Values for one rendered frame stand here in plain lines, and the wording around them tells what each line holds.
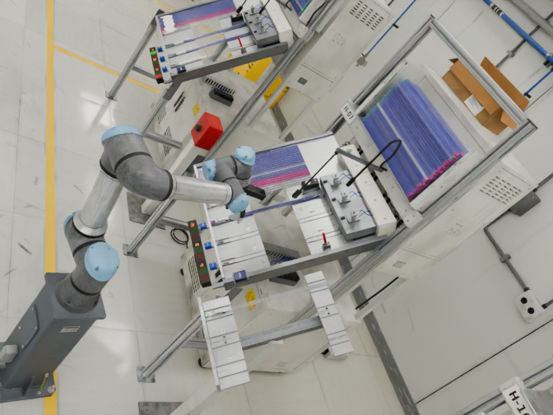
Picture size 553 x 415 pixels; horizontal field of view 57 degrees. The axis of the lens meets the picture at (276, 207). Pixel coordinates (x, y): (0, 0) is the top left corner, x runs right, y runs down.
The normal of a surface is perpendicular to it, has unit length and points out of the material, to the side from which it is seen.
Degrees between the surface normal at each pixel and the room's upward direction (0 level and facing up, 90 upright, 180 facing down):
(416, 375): 90
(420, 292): 90
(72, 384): 0
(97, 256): 7
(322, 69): 90
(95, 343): 0
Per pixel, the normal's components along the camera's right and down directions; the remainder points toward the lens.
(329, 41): 0.27, 0.73
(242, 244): -0.07, -0.63
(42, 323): -0.69, -0.12
